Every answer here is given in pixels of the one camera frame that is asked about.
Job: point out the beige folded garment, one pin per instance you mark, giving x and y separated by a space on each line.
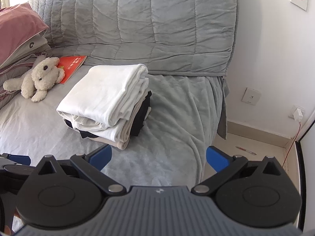
118 143

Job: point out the grey piped pillow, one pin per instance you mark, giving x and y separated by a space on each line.
29 46

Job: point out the cream bear-print hooded sweatshirt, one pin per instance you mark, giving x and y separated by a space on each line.
103 91

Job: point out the white wall socket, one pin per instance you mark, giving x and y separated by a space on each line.
251 96

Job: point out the pen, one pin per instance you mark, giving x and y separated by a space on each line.
245 150

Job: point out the white black-edged panel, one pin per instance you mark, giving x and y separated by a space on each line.
306 177

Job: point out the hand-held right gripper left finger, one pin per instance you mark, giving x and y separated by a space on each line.
102 156

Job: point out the red booklet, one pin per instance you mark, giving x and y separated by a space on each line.
72 65

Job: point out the cream plush dog toy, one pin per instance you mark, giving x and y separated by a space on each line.
41 78

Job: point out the mauve velvet pillow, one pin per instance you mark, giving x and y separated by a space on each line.
17 24

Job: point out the grey quilted headboard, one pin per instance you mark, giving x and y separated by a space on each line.
147 24

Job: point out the dark grey folded quilt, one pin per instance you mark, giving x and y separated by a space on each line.
14 72

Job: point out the white charger plug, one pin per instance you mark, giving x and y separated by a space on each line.
298 114

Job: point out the white folded garment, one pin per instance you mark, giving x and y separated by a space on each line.
108 132

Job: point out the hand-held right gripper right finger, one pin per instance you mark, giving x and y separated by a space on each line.
216 158

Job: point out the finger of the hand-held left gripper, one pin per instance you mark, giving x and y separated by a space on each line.
22 160

